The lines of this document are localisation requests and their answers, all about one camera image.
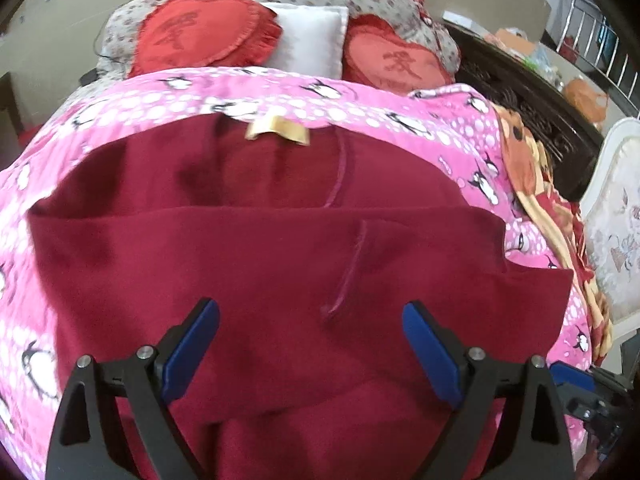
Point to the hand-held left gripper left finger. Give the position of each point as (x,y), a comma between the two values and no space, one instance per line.
(195,340)

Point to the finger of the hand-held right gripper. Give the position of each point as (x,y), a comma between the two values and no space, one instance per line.
(572,377)

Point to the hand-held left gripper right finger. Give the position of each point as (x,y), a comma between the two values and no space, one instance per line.
(430,355)

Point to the dark red knit garment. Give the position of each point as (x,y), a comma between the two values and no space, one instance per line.
(300,260)

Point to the white ornate chair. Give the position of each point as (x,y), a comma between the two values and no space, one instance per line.
(615,230)

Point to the orange yellow printed blanket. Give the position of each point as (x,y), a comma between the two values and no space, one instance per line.
(520,150)

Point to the pink penguin print blanket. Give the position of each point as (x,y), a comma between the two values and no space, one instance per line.
(375,105)

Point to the orange plastic bag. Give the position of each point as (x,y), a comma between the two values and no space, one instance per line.
(585,97)

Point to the red heart pillow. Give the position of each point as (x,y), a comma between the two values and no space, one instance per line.
(200,30)
(395,60)

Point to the white pillow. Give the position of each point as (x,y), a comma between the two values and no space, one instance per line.
(310,35)

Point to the metal stair railing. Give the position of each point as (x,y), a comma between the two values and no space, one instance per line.
(582,25)

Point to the dark carved wooden bed frame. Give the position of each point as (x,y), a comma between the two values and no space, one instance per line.
(540,110)

